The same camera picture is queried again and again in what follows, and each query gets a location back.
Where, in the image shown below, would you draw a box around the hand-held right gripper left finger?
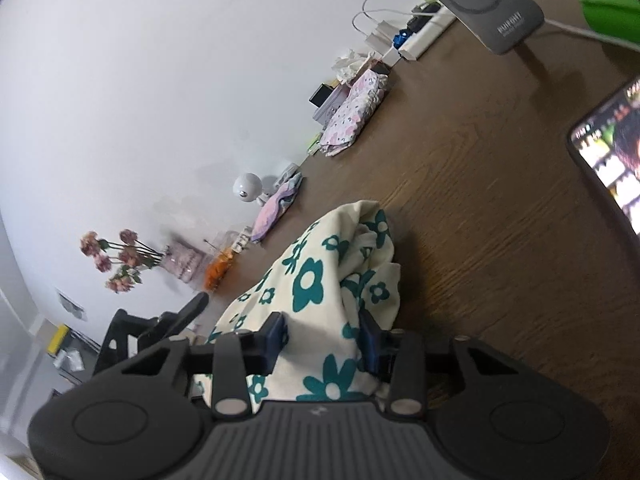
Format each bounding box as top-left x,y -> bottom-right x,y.
121,312 -> 292,419

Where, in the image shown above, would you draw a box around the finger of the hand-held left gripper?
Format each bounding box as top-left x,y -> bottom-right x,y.
97,292 -> 210,377

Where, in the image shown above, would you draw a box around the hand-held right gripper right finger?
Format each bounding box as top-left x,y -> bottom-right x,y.
358,310 -> 507,418

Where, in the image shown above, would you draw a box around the cream green-flowered garment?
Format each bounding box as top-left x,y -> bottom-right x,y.
192,200 -> 403,413

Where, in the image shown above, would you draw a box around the pink and blue mesh shorts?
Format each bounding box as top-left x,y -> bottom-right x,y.
251,172 -> 303,244

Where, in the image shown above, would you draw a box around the pink floral garment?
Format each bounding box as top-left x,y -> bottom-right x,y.
320,70 -> 390,157

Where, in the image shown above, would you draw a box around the pink wrapped vase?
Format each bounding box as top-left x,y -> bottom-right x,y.
162,242 -> 203,283

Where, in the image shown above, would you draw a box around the clear container of orange snacks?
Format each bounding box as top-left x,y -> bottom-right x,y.
202,232 -> 241,291

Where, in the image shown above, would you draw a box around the pink artificial flowers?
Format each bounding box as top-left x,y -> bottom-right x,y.
80,230 -> 166,295

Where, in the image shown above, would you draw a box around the dark cabinet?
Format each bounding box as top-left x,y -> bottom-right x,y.
50,325 -> 107,386

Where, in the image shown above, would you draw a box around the yellow item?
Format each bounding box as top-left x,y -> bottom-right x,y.
47,324 -> 70,356

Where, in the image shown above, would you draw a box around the grey tin box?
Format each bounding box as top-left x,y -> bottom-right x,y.
314,85 -> 351,126

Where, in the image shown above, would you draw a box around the small black box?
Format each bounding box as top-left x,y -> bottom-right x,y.
309,82 -> 333,108

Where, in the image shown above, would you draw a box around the dark green tissue box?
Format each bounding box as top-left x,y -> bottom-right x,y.
334,49 -> 373,83

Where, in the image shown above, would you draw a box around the smartphone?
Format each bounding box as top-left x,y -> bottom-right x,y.
565,77 -> 640,238

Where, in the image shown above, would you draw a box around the white charger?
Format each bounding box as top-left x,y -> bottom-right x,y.
365,20 -> 396,51

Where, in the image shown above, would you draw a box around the white power strip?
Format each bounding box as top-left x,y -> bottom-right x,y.
397,7 -> 456,61

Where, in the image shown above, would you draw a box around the bright green plastic holder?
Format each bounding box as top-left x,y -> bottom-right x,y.
580,0 -> 640,43

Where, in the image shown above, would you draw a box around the paper note on wall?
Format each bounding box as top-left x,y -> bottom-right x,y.
57,290 -> 87,321

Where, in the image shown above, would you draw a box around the white round camera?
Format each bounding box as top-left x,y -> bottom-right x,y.
232,172 -> 281,207

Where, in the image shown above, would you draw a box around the white wireless charger cable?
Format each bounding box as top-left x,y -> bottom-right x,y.
542,16 -> 640,52

